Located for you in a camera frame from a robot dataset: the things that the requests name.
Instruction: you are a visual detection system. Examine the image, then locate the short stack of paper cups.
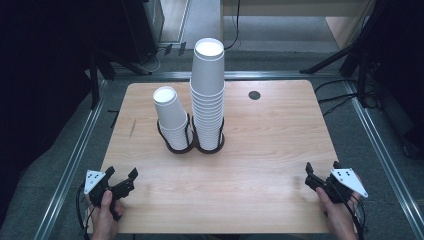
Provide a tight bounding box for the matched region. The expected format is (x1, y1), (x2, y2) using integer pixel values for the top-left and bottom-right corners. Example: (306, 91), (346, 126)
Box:
(152, 85), (195, 151)

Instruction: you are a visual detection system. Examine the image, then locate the light wooden furniture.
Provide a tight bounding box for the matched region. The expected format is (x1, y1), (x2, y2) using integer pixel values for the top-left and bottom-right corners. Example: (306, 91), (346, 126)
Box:
(219, 0), (377, 51)

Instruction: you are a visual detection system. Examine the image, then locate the tall stack of paper cups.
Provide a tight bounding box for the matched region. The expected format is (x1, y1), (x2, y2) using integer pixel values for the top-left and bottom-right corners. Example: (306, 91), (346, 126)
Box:
(189, 37), (226, 152)

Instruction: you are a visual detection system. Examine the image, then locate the white floor cable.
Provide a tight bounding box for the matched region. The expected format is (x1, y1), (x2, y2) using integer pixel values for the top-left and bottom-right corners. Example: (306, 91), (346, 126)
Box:
(142, 46), (168, 73)

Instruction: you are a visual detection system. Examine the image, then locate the left hand-held gripper cable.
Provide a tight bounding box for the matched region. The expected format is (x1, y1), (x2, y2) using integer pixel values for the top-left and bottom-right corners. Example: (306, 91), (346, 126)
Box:
(75, 182), (93, 240)

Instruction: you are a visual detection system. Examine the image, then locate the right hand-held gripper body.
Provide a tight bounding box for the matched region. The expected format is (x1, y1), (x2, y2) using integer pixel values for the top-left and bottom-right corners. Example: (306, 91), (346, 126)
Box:
(304, 167), (369, 205)

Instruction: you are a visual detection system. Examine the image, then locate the black double cup holder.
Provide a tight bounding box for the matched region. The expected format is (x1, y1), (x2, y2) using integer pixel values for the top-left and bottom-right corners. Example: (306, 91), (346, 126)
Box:
(156, 112), (226, 155)

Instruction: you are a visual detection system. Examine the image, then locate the person's left hand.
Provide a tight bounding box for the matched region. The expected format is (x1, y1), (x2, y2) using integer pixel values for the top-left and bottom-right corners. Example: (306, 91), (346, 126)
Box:
(86, 189), (125, 240)

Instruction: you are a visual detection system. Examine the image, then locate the hand-held gripper cable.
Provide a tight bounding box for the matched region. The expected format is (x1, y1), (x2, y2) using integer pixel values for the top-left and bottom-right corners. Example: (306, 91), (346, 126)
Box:
(75, 182), (93, 240)
(343, 194), (367, 240)

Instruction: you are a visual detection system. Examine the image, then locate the dark cabinet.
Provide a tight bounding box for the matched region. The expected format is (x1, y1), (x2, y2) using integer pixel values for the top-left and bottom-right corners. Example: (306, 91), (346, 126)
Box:
(120, 0), (165, 65)

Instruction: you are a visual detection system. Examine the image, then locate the black tripod stand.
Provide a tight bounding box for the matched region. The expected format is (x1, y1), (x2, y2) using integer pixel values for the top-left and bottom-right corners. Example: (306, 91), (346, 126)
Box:
(299, 0), (382, 108)
(86, 49), (153, 111)

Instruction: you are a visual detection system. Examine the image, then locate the black floor cable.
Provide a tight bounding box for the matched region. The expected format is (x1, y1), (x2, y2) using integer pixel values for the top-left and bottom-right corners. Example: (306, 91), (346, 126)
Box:
(314, 78), (358, 95)
(317, 92), (358, 104)
(321, 96), (357, 118)

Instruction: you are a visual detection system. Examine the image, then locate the right hand-held gripper cable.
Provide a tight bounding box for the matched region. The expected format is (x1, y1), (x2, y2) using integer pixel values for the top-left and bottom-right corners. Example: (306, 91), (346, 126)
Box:
(343, 194), (367, 240)

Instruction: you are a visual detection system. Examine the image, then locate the hanging black cable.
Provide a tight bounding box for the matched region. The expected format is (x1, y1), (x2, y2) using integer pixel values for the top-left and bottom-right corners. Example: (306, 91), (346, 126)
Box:
(222, 0), (242, 52)

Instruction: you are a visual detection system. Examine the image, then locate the person's right hand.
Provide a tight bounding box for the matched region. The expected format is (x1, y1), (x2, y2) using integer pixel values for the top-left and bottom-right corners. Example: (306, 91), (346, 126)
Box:
(315, 185), (364, 240)

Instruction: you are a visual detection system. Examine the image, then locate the aluminium frame rail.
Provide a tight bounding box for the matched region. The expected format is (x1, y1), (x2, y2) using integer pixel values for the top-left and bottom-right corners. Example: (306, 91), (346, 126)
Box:
(33, 79), (111, 240)
(111, 70), (348, 81)
(343, 79), (424, 240)

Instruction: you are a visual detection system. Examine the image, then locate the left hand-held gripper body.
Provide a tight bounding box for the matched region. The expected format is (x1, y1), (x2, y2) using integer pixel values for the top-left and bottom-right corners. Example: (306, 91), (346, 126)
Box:
(83, 169), (136, 222)

